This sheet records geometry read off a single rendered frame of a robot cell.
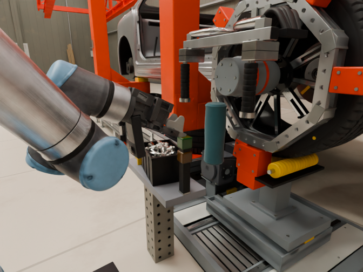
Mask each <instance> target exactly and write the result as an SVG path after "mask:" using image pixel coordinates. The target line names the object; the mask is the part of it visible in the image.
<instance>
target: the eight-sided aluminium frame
mask: <svg viewBox="0 0 363 272"><path fill-rule="evenodd" d="M267 4H271V5H272V6H276V7H280V6H282V5H286V6H290V7H291V8H292V9H295V10H297V12H298V14H299V17H300V19H301V20H302V21H303V22H304V24H305V25H306V26H307V27H308V28H309V30H310V31H311V32H312V33H313V34H314V35H315V37H316V38H317V39H318V41H319V42H320V43H321V51H320V58H319V65H318V72H317V78H316V82H315V89H314V95H313V102H312V108H311V112H310V113H308V114H307V115H305V116H304V117H303V118H301V119H300V120H298V121H297V122H296V123H295V124H293V125H292V126H291V127H289V128H288V129H286V130H285V131H283V132H282V133H281V134H280V135H278V136H277V137H276V138H274V137H271V136H268V135H265V134H261V133H258V132H255V131H251V130H248V129H245V128H244V127H243V126H242V124H241V122H240V120H239V118H238V116H237V115H236V113H235V111H234V109H233V107H232V105H231V103H230V102H229V100H228V98H227V96H224V95H222V94H221V93H219V91H218V90H217V88H216V84H215V81H214V75H215V71H216V68H217V65H218V64H219V62H220V61H221V60H222V59H224V58H228V52H229V50H230V48H231V47H232V45H227V46H216V47H213V49H212V55H211V56H212V76H211V92H210V94H211V100H212V102H222V103H225V104H226V105H227V108H226V129H227V131H228V134H229V135H230V137H231V138H233V139H234V140H236V139H238V140H240V141H242V142H244V143H247V144H249V145H252V146H255V147H257V148H260V149H263V150H265V151H266V152H267V151H268V152H271V153H275V152H279V151H283V150H284V149H286V148H288V147H289V146H291V145H292V144H293V143H295V142H296V141H298V140H299V139H301V138H303V137H304V136H306V135H307V134H309V133H310V132H312V131H314V130H315V129H316V128H318V127H319V126H321V125H322V124H324V123H327V122H328V121H329V120H330V119H332V118H333V117H334V114H335V110H336V109H337V107H336V105H337V100H338V93H330V92H329V87H330V81H331V75H332V70H333V68H334V67H344V62H345V57H346V51H347V49H348V40H349V37H348V36H347V35H346V34H345V32H344V30H342V29H341V28H340V27H339V26H338V25H337V24H336V23H335V22H334V20H333V19H332V18H331V17H330V16H329V15H328V14H327V13H326V12H325V11H324V10H323V8H322V7H318V6H314V5H310V4H309V3H308V2H306V1H305V0H243V1H242V2H239V4H238V6H237V7H236V8H235V11H234V13H233V14H232V16H231V18H230V20H229V21H228V23H227V24H226V26H225V28H233V25H234V23H235V22H237V21H240V20H242V19H247V18H251V11H252V8H256V7H257V8H258V9H260V8H264V7H265V5H267Z"/></svg>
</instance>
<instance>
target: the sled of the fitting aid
mask: <svg viewBox="0 0 363 272"><path fill-rule="evenodd" d="M245 188H248V187H247V186H245V185H243V186H241V187H238V188H235V187H234V188H231V189H228V190H226V192H223V193H219V194H217V195H214V196H211V197H209V198H206V210H207V211H208V212H209V213H211V214H212V215H213V216H214V217H215V218H216V219H218V220H219V221H220V222H221V223H222V224H223V225H225V226H226V227H227V228H228V229H229V230H230V231H231V232H233V233H234V234H235V235H236V236H237V237H239V238H240V239H241V240H242V241H243V242H245V243H246V244H247V245H248V246H249V247H250V248H252V249H253V250H254V251H255V252H256V253H257V254H258V255H260V256H261V257H262V258H263V259H264V260H265V261H267V262H268V263H269V264H270V265H271V266H272V267H273V268H275V269H276V270H277V271H278V272H282V271H283V270H285V269H287V268H288V267H290V266H291V265H293V264H294V263H296V262H298V261H299V260H301V259H302V258H303V257H305V256H307V255H308V254H310V253H311V252H313V251H315V250H316V249H318V248H319V247H321V246H322V245H324V244H325V243H327V242H328V241H330V238H331V233H332V228H333V227H331V226H330V227H329V228H327V229H326V230H324V231H323V232H321V233H319V234H318V235H316V236H314V237H312V238H311V239H309V240H307V241H306V242H304V243H302V244H301V245H299V246H297V247H295V248H294V249H292V250H290V251H289V252H287V251H286V250H285V249H283V248H282V247H281V246H279V245H278V244H276V243H275V242H274V241H272V240H271V239H270V238H269V237H267V236H266V235H265V234H263V233H262V232H261V231H259V230H257V229H256V228H255V227H254V226H252V225H251V224H250V223H248V222H247V221H246V220H244V219H243V218H242V217H240V216H239V215H238V214H236V213H235V212H234V211H232V210H231V209H229V208H228V207H227V206H225V205H224V204H223V196H226V195H228V194H231V193H234V192H237V191H240V190H242V189H245Z"/></svg>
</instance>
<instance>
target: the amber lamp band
mask: <svg viewBox="0 0 363 272"><path fill-rule="evenodd" d="M177 160H178V161H179V162H181V163H182V164H186V163H189V162H192V151H189V152H185V153H183V152H181V151H180V150H177Z"/></svg>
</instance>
